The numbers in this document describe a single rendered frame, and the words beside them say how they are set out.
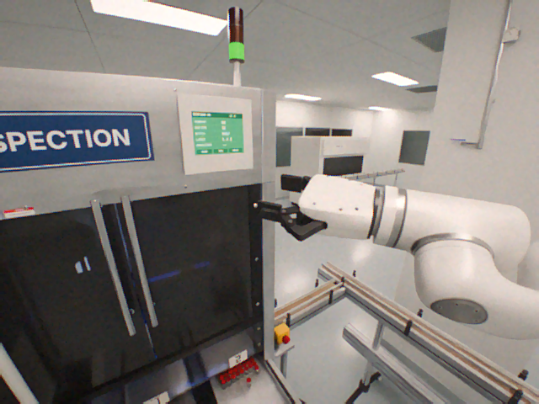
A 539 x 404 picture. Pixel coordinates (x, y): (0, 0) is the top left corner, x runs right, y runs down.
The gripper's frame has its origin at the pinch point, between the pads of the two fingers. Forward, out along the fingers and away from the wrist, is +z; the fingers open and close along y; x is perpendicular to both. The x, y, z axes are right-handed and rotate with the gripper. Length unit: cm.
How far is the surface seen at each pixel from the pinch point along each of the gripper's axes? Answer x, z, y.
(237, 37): -27, 30, -43
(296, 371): 205, 6, -33
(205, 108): -9.7, 29.0, -20.0
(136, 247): 16.5, 34.7, 10.0
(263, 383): 101, 9, 6
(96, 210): 4.9, 38.7, 11.9
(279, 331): 92, 10, -16
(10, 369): 32, 49, 42
